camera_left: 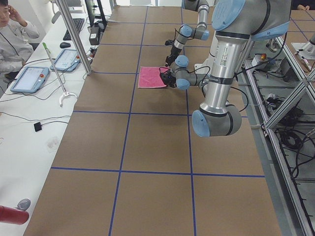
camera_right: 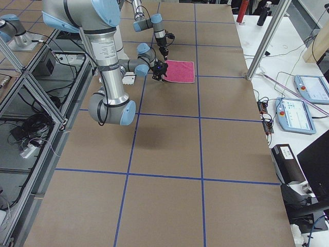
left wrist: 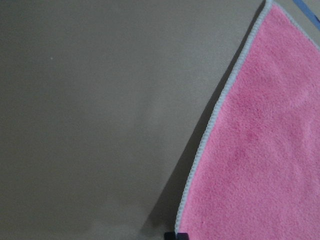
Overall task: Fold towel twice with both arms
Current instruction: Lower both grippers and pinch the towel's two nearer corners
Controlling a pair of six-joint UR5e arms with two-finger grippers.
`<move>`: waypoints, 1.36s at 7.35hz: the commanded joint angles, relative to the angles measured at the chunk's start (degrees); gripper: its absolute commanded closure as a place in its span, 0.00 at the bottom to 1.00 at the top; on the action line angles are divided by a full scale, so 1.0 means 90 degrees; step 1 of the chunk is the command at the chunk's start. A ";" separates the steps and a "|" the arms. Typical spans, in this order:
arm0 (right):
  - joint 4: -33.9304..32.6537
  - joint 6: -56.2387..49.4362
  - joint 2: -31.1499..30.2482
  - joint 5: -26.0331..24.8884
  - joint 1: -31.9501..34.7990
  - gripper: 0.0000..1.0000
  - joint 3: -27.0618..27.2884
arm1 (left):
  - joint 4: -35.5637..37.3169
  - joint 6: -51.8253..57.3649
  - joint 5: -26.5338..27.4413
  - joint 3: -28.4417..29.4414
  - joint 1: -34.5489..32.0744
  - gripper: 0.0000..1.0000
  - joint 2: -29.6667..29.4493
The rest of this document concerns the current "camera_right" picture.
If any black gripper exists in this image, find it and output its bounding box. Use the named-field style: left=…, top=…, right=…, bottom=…
left=152, top=61, right=168, bottom=80
left=156, top=37, right=169, bottom=61

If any pink towel with grey edge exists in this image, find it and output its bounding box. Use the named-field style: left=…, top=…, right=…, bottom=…
left=162, top=60, right=195, bottom=83

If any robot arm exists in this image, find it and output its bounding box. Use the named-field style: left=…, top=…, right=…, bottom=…
left=42, top=1, right=168, bottom=126
left=127, top=0, right=175, bottom=61

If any red cylinder bottle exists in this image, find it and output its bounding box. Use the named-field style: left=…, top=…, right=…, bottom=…
left=236, top=0, right=249, bottom=23

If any small circuit board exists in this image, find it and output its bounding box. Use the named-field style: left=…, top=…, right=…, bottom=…
left=257, top=100, right=274, bottom=136

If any black cylinder bottle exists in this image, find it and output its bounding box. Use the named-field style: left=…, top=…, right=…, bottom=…
left=257, top=1, right=272, bottom=26

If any reacher grabber stick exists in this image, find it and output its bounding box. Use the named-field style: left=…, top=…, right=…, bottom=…
left=262, top=74, right=329, bottom=117

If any near teach pendant tablet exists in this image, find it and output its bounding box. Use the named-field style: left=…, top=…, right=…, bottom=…
left=275, top=98, right=316, bottom=135

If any teach pendant tablet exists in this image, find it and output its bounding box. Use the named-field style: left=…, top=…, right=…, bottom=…
left=275, top=98, right=316, bottom=135
left=294, top=75, right=328, bottom=104

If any white power strip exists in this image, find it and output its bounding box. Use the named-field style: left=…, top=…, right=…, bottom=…
left=20, top=144, right=36, bottom=158

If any far teach pendant tablet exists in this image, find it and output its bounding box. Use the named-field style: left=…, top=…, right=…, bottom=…
left=294, top=75, right=328, bottom=104

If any wooden board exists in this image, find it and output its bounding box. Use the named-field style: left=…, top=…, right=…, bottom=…
left=303, top=22, right=328, bottom=63

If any black box with label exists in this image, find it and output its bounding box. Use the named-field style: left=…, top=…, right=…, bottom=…
left=271, top=144, right=306, bottom=185

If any black monitor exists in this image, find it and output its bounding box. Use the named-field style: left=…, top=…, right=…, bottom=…
left=281, top=132, right=328, bottom=233

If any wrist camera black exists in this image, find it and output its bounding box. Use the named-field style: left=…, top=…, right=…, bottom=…
left=166, top=32, right=175, bottom=40

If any aluminium vertical post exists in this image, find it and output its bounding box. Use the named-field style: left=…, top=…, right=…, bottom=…
left=246, top=0, right=291, bottom=81

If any aluminium frame rack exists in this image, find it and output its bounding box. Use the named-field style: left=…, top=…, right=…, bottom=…
left=1, top=30, right=92, bottom=246

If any black cable bundle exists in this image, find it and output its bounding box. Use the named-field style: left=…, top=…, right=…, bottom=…
left=7, top=113, right=56, bottom=150

